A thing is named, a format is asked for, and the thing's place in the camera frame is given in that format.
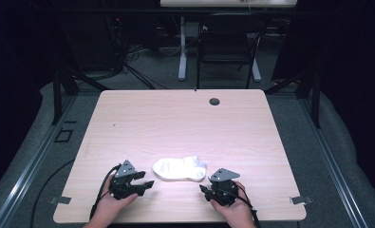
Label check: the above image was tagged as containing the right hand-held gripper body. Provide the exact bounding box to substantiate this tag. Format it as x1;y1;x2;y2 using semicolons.
206;167;241;207

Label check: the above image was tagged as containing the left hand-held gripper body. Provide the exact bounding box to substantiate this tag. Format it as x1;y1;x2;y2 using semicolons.
108;160;145;201

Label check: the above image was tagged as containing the white ankle sock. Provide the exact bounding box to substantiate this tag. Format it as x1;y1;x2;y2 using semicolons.
152;155;208;182

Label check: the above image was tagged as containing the person's right hand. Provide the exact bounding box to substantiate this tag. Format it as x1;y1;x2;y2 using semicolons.
209;180;256;227

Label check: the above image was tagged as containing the person's left hand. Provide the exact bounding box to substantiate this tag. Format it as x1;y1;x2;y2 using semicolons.
92;191;140;225

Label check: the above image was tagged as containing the black tape rectangle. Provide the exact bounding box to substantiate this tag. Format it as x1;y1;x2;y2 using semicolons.
53;127;75;144

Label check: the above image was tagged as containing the black metal stand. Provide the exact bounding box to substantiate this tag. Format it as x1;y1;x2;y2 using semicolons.
264;66;323;129
50;61;111;125

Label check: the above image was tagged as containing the white desk with white legs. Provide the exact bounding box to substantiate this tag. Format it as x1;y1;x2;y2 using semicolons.
159;0;299;83

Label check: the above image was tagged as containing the black chair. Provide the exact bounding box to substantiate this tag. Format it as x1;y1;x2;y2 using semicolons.
196;12;268;90

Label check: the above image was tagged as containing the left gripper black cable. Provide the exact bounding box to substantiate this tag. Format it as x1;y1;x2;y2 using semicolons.
88;162;122;221

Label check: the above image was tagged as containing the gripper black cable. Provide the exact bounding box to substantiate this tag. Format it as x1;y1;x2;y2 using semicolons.
88;162;122;221
236;184;262;228

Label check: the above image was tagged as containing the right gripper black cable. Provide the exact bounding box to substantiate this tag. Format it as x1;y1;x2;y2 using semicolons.
236;184;262;228

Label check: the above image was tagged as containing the grey metal table bracket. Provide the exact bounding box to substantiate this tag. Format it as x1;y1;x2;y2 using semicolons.
290;195;314;205
47;196;72;205

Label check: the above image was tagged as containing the black floor cable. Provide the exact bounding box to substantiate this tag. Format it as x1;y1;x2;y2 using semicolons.
29;159;76;228

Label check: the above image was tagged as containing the aluminium floor rail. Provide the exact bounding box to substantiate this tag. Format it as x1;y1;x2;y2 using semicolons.
0;94;78;228
300;96;370;228

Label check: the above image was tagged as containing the bundle of black cables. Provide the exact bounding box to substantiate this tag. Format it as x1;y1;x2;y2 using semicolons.
107;14;169;90

